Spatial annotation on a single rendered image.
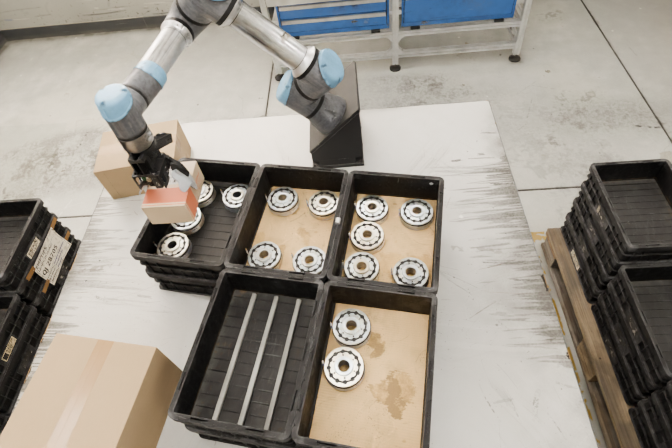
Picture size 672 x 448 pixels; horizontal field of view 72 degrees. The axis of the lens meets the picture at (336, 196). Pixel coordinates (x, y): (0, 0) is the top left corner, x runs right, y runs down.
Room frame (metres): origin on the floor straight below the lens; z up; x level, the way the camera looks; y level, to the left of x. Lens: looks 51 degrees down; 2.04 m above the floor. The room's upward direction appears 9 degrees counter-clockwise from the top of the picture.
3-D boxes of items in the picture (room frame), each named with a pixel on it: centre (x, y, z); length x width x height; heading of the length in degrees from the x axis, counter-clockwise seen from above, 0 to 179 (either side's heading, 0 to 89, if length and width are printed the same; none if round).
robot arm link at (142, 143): (0.86, 0.45, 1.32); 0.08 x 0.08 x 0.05
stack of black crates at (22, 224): (1.24, 1.44, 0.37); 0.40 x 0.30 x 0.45; 173
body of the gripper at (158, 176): (0.85, 0.45, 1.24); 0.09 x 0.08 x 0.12; 173
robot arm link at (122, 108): (0.86, 0.45, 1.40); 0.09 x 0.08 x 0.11; 158
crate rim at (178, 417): (0.47, 0.27, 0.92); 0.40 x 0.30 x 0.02; 163
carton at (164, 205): (0.88, 0.45, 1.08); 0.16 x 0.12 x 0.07; 173
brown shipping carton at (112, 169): (1.36, 0.72, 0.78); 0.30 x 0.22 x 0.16; 92
